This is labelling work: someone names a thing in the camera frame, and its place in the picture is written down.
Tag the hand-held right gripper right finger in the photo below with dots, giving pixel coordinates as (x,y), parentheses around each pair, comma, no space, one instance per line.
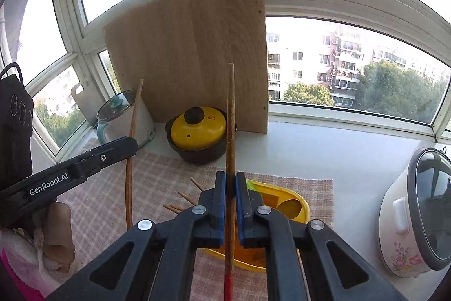
(241,209)

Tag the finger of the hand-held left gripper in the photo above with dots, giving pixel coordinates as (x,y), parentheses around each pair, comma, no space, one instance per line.
(112,153)

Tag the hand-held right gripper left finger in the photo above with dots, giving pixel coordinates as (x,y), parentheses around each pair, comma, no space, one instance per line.
(220,209)

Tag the yellow plastic container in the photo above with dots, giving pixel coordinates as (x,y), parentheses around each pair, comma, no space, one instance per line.
(282,195)

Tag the person's left forearm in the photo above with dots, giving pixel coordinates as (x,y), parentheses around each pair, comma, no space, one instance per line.
(14,287)

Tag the person's left hand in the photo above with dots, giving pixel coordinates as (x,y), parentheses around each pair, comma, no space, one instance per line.
(56,234)

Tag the pink checkered cloth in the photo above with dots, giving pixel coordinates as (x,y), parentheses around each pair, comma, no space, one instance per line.
(158,174)

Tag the small cutting board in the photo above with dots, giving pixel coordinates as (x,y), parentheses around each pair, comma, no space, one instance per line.
(84,103)

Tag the black clay pot yellow lid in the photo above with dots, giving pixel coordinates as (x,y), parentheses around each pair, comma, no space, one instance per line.
(197,131)

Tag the large wooden board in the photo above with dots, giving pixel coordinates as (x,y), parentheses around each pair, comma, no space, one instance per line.
(183,57)

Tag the white floral rice cooker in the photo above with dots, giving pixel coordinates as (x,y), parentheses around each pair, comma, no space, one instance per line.
(398,216)

